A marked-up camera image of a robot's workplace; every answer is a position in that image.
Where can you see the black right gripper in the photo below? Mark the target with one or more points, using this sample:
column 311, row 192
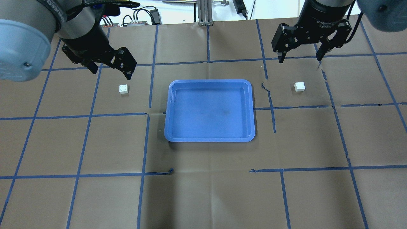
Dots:
column 319, row 15

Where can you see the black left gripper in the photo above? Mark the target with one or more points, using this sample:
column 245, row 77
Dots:
column 91, row 40

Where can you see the white block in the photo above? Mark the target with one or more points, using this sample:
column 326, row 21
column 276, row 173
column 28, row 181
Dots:
column 123, row 89
column 299, row 87

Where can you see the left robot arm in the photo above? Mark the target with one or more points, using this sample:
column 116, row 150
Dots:
column 28, row 27

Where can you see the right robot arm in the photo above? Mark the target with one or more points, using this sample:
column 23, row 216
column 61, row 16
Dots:
column 384, row 15

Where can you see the blue plastic tray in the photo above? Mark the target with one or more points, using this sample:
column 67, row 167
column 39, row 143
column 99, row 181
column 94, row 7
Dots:
column 210, row 111

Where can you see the black power adapter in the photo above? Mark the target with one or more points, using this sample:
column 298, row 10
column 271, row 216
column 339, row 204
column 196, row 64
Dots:
column 240, row 7

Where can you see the aluminium profile post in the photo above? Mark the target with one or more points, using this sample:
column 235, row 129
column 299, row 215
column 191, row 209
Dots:
column 205, row 12

